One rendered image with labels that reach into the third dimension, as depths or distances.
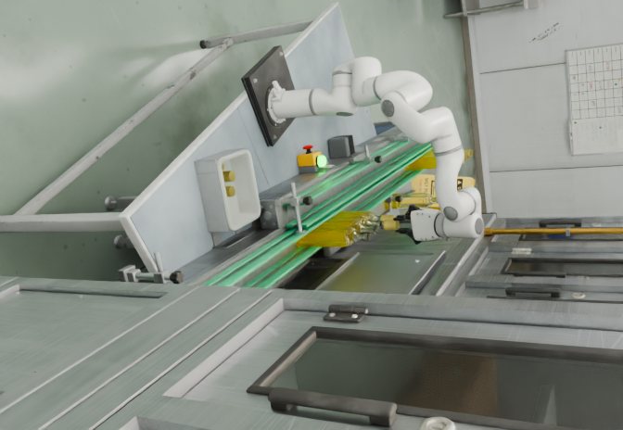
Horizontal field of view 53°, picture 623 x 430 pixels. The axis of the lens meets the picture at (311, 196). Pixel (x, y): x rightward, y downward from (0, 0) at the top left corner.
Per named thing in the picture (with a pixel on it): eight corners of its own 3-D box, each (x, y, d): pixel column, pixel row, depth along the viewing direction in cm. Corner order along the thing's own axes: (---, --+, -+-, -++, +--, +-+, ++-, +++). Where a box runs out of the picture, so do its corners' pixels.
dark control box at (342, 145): (329, 158, 265) (348, 157, 261) (326, 139, 264) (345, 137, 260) (337, 154, 272) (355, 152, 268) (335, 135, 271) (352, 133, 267)
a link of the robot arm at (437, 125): (426, 147, 198) (395, 164, 190) (406, 82, 194) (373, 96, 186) (467, 142, 185) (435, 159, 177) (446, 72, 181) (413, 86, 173)
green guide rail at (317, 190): (282, 206, 205) (303, 205, 201) (282, 203, 205) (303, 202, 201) (437, 119, 354) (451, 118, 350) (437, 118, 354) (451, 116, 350)
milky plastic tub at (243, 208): (209, 233, 192) (232, 233, 188) (194, 160, 187) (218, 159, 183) (240, 216, 207) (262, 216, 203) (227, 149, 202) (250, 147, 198)
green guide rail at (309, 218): (286, 227, 207) (307, 227, 203) (286, 224, 207) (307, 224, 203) (438, 132, 355) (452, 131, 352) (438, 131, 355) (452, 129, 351)
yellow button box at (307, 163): (298, 173, 242) (315, 172, 238) (295, 154, 240) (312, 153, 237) (307, 169, 248) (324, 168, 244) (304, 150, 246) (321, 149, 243)
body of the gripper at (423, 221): (452, 237, 201) (423, 235, 209) (448, 206, 199) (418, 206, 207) (439, 244, 196) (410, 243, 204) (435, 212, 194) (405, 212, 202)
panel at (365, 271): (208, 385, 154) (333, 401, 138) (206, 373, 153) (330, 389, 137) (355, 257, 230) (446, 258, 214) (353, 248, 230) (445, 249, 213)
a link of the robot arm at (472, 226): (466, 195, 183) (482, 183, 190) (435, 196, 191) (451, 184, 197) (476, 243, 187) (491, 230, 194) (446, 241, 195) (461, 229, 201)
